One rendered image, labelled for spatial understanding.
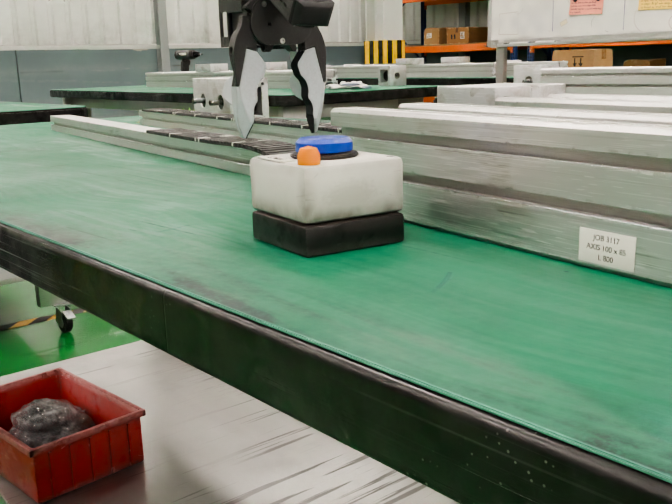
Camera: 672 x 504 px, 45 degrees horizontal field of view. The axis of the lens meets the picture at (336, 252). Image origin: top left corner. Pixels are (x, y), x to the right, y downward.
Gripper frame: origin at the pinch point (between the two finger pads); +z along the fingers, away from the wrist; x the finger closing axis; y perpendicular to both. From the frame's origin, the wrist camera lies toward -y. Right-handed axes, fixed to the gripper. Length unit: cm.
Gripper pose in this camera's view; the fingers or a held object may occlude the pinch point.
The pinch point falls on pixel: (282, 126)
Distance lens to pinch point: 89.9
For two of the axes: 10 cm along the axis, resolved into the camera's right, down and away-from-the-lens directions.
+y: -5.3, -1.8, 8.3
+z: 0.3, 9.7, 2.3
